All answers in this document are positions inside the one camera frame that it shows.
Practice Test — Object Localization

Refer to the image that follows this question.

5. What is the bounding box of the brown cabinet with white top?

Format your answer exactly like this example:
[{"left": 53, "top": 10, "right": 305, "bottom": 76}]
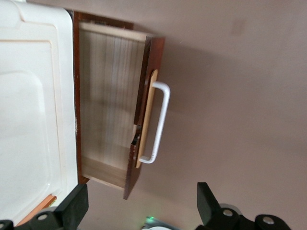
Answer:
[{"left": 0, "top": 0, "right": 134, "bottom": 227}]

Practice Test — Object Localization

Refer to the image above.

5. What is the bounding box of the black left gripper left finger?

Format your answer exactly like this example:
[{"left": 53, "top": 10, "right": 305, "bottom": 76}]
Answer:
[{"left": 0, "top": 184, "right": 90, "bottom": 230}]

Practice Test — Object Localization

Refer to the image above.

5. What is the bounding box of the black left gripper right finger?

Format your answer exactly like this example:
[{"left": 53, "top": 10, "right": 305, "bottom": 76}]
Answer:
[{"left": 196, "top": 182, "right": 292, "bottom": 230}]

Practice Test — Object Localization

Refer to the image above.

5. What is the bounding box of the white drawer handle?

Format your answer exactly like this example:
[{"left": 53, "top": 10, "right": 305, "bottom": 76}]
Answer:
[{"left": 138, "top": 81, "right": 171, "bottom": 165}]

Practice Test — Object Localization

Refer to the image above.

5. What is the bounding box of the brown wooden drawer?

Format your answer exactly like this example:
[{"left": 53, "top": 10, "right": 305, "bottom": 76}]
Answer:
[{"left": 78, "top": 21, "right": 166, "bottom": 201}]

